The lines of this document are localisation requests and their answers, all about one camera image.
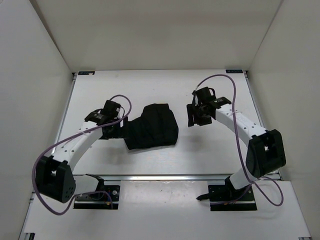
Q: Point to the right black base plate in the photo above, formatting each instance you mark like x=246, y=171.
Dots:
x=222, y=199

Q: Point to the left dark label sticker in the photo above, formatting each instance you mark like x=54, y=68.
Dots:
x=86, y=73

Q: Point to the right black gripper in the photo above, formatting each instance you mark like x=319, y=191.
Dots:
x=193, y=119

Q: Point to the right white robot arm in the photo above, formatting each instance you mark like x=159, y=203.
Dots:
x=265, y=149

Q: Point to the right dark label sticker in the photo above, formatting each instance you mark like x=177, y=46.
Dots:
x=234, y=71

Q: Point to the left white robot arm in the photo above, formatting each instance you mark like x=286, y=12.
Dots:
x=53, y=173

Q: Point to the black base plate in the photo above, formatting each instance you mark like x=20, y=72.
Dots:
x=95, y=193
x=222, y=199

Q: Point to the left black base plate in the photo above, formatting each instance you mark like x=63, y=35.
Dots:
x=95, y=193

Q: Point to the dark label sticker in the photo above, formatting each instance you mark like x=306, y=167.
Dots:
x=86, y=73
x=234, y=71

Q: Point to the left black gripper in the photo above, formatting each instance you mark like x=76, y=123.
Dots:
x=118, y=133

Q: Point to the black pleated skirt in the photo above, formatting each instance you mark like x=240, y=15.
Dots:
x=156, y=127

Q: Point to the aluminium table rail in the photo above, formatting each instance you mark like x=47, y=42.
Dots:
x=165, y=177

